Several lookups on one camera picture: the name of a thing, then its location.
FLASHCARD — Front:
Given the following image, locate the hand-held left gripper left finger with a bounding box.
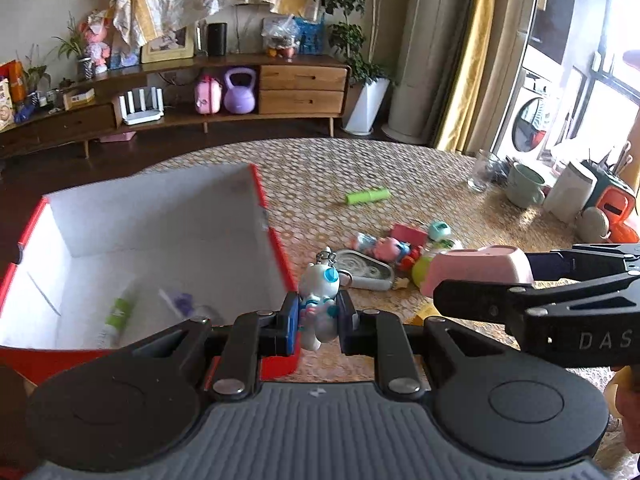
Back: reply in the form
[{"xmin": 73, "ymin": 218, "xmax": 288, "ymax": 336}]
[{"xmin": 116, "ymin": 291, "xmax": 302, "ymax": 402}]

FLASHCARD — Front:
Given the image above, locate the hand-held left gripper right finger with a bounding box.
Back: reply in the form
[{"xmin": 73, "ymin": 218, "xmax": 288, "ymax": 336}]
[{"xmin": 339, "ymin": 290, "xmax": 508, "ymax": 397}]

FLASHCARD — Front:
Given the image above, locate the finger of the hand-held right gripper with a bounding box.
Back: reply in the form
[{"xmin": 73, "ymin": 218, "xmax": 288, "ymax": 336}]
[
  {"xmin": 432, "ymin": 272, "xmax": 640, "ymax": 328},
  {"xmin": 527, "ymin": 242, "xmax": 640, "ymax": 282}
]

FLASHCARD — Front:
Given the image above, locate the pink bowl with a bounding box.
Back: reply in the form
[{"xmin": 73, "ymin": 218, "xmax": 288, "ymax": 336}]
[{"xmin": 419, "ymin": 245, "xmax": 535, "ymax": 299}]

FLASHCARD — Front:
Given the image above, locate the white robot keychain toy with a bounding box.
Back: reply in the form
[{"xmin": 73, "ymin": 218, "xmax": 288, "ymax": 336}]
[{"xmin": 298, "ymin": 246, "xmax": 354, "ymax": 353}]

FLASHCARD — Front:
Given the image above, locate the grey correction tape dispenser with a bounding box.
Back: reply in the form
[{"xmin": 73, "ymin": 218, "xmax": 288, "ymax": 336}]
[{"xmin": 334, "ymin": 249, "xmax": 396, "ymax": 292}]

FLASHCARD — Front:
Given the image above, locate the pink pig figurine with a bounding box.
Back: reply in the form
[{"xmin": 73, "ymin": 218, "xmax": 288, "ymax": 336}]
[{"xmin": 350, "ymin": 233, "xmax": 412, "ymax": 264}]

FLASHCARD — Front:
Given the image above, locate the red cardboard box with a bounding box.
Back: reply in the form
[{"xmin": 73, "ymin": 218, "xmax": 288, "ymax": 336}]
[{"xmin": 0, "ymin": 162, "xmax": 302, "ymax": 386}]

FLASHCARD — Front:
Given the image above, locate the person's right hand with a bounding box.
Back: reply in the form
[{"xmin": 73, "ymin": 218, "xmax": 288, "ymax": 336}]
[{"xmin": 616, "ymin": 365, "xmax": 640, "ymax": 456}]

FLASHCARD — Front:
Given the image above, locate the beige round object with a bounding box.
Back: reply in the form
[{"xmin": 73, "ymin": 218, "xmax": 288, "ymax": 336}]
[{"xmin": 577, "ymin": 206, "xmax": 611, "ymax": 244}]

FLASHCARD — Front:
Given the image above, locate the white canister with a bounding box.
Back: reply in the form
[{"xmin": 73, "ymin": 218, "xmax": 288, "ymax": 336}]
[{"xmin": 543, "ymin": 160, "xmax": 599, "ymax": 224}]

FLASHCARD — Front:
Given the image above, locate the green mug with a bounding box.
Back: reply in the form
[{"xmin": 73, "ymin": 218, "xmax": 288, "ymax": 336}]
[{"xmin": 505, "ymin": 162, "xmax": 547, "ymax": 210}]

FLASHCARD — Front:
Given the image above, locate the red pink toy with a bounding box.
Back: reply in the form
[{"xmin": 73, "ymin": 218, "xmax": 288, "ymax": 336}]
[{"xmin": 390, "ymin": 222, "xmax": 429, "ymax": 247}]

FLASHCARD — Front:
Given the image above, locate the green utensil holder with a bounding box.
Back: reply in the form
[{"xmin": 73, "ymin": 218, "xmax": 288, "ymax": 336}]
[{"xmin": 582, "ymin": 141, "xmax": 639, "ymax": 211}]

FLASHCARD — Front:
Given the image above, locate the clear glass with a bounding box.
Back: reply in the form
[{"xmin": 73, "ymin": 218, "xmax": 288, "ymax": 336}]
[{"xmin": 467, "ymin": 150, "xmax": 502, "ymax": 193}]

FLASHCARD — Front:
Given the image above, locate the green cylinder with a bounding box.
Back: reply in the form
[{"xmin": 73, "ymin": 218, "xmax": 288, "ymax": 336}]
[{"xmin": 346, "ymin": 187, "xmax": 391, "ymax": 206}]

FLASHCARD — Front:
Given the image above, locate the washing machine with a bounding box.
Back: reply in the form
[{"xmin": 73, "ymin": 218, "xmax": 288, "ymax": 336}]
[{"xmin": 504, "ymin": 67, "xmax": 577, "ymax": 162}]

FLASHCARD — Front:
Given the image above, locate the green and white tube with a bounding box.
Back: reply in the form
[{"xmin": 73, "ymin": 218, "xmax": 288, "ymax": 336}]
[{"xmin": 95, "ymin": 284, "xmax": 139, "ymax": 351}]

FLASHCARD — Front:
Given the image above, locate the yellow curtain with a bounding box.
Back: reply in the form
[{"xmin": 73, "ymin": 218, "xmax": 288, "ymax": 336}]
[{"xmin": 434, "ymin": 0, "xmax": 507, "ymax": 154}]

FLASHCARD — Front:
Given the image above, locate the white planter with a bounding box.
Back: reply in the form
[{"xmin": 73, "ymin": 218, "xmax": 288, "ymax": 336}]
[{"xmin": 342, "ymin": 77, "xmax": 391, "ymax": 136}]

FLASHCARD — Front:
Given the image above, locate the purple kettlebell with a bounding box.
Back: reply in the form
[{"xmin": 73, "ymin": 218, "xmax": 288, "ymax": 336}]
[{"xmin": 223, "ymin": 67, "xmax": 258, "ymax": 115}]

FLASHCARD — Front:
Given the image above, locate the pink small suitcase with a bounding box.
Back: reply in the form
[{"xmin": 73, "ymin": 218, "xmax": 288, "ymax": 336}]
[{"xmin": 194, "ymin": 74, "xmax": 224, "ymax": 115}]

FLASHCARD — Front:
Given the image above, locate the wooden cabinet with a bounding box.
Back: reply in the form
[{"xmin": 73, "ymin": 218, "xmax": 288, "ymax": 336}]
[{"xmin": 0, "ymin": 53, "xmax": 351, "ymax": 159}]

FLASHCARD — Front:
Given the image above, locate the white router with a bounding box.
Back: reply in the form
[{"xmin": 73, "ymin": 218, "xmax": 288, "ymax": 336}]
[{"xmin": 118, "ymin": 87, "xmax": 166, "ymax": 126}]

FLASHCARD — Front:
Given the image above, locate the tall green plant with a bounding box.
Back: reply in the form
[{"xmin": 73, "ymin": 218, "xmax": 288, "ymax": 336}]
[{"xmin": 319, "ymin": 0, "xmax": 417, "ymax": 87}]

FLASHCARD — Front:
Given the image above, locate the plastic bag with fruit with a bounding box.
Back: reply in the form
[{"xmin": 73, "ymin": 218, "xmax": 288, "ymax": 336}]
[{"xmin": 260, "ymin": 14, "xmax": 301, "ymax": 59}]

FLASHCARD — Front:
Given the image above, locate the black speaker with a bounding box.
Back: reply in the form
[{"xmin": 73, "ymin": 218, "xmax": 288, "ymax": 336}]
[{"xmin": 206, "ymin": 22, "xmax": 228, "ymax": 57}]

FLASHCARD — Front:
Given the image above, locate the yellow and white box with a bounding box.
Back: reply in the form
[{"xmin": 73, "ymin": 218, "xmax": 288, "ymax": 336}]
[{"xmin": 62, "ymin": 87, "xmax": 96, "ymax": 110}]

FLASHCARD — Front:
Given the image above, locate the small potted plant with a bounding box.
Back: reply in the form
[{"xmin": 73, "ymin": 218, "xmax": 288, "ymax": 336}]
[
  {"xmin": 19, "ymin": 44, "xmax": 52, "ymax": 95},
  {"xmin": 52, "ymin": 14, "xmax": 96, "ymax": 81}
]

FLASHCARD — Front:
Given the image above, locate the pink doll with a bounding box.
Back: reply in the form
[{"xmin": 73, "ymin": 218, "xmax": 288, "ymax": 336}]
[{"xmin": 81, "ymin": 9, "xmax": 112, "ymax": 74}]

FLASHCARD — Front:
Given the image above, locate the snack bag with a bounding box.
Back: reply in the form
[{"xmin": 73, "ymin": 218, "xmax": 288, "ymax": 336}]
[{"xmin": 0, "ymin": 77, "xmax": 16, "ymax": 132}]

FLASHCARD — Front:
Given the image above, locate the orange packet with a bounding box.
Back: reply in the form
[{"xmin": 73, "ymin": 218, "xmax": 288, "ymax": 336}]
[{"xmin": 6, "ymin": 59, "xmax": 27, "ymax": 104}]

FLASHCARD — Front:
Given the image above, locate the picture frame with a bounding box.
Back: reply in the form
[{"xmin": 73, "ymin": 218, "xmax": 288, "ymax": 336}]
[{"xmin": 140, "ymin": 26, "xmax": 195, "ymax": 65}]

